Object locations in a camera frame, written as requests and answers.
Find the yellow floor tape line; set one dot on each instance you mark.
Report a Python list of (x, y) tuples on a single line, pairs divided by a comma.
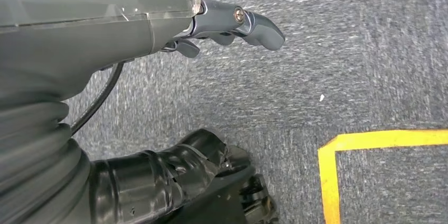
[(329, 180)]

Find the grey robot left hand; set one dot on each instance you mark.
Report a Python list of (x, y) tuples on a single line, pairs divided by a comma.
[(87, 40)]

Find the small white paper scrap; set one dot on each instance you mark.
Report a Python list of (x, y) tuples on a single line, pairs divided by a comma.
[(321, 98)]

